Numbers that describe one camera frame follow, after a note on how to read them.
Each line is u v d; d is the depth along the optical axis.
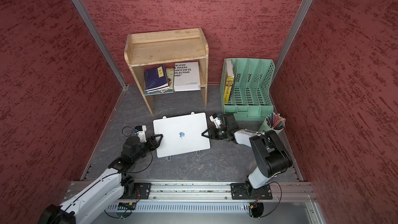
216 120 0.85
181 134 0.85
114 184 0.56
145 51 0.78
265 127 0.83
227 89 0.97
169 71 0.98
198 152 0.85
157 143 0.76
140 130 0.77
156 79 0.90
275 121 0.86
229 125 0.74
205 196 0.73
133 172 0.64
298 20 0.85
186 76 0.91
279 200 0.70
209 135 0.81
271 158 0.46
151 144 0.74
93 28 0.87
